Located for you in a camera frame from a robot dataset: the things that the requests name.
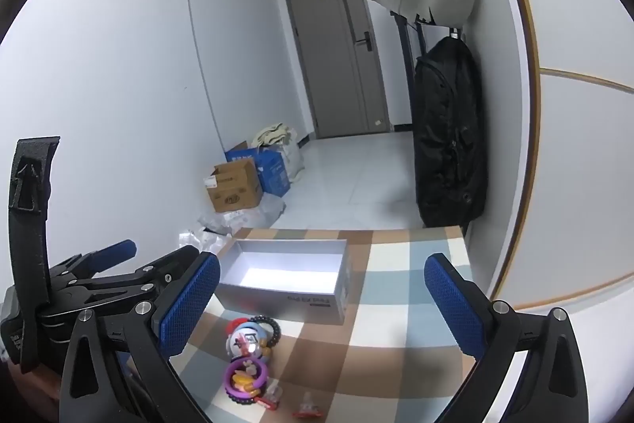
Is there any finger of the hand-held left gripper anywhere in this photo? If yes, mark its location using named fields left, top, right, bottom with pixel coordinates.
left=50, top=239, right=137, bottom=285
left=42, top=245, right=201, bottom=329

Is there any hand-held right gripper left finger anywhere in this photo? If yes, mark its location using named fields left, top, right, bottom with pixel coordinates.
left=59, top=252, right=221, bottom=423

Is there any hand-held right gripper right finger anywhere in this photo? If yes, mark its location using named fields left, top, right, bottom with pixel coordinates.
left=423, top=253, right=590, bottom=423

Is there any purple ring bracelet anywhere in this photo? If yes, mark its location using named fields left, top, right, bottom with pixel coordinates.
left=223, top=356, right=271, bottom=404

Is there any black bead bracelet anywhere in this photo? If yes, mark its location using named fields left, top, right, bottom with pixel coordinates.
left=248, top=315, right=282, bottom=349

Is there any orange bead bracelet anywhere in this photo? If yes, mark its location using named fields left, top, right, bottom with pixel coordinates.
left=233, top=366, right=263, bottom=391

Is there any grey cardboard box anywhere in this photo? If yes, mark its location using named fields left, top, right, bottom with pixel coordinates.
left=216, top=239, right=353, bottom=325

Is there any clear ring with pink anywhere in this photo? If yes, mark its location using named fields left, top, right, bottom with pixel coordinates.
left=260, top=386, right=285, bottom=409

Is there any clear ring with red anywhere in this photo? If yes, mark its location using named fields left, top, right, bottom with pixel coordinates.
left=291, top=396, right=320, bottom=419

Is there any checked tablecloth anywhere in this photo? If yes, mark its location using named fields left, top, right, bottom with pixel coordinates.
left=119, top=227, right=491, bottom=423

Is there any clear plastic wrap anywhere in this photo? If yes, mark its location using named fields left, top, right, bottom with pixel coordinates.
left=178, top=195, right=287, bottom=255

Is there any brown cardboard box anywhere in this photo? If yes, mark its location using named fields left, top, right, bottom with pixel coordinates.
left=203, top=158, right=263, bottom=213

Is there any blue cardboard box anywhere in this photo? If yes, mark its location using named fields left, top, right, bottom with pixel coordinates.
left=225, top=140, right=291, bottom=197

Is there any white sack with cloth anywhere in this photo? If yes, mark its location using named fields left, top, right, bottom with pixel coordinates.
left=252, top=123, right=298, bottom=151

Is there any black backpack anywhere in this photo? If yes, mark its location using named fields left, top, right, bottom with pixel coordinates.
left=413, top=37, right=489, bottom=228

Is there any white cabinet with wood trim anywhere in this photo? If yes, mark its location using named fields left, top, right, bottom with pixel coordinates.
left=483, top=0, right=634, bottom=310

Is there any grey door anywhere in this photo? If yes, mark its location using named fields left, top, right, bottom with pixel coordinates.
left=281, top=0, right=392, bottom=140

